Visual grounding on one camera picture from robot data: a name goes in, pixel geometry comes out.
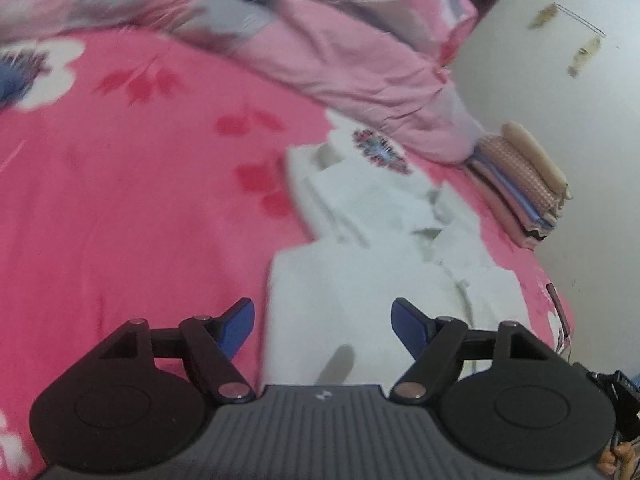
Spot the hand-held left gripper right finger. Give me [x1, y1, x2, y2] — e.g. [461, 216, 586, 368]
[389, 296, 548, 404]

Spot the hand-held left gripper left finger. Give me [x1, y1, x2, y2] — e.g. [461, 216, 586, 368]
[97, 296, 257, 404]

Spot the white shirt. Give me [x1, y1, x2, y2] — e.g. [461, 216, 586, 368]
[262, 141, 526, 388]

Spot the stack of folded clothes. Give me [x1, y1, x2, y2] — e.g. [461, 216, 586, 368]
[462, 122, 573, 251]

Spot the person's right hand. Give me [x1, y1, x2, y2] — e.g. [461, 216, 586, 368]
[599, 441, 633, 476]

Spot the pink floral blanket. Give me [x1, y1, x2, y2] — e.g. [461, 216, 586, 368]
[0, 25, 576, 480]

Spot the pink patchwork quilt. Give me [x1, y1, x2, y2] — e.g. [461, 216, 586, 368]
[0, 0, 488, 166]

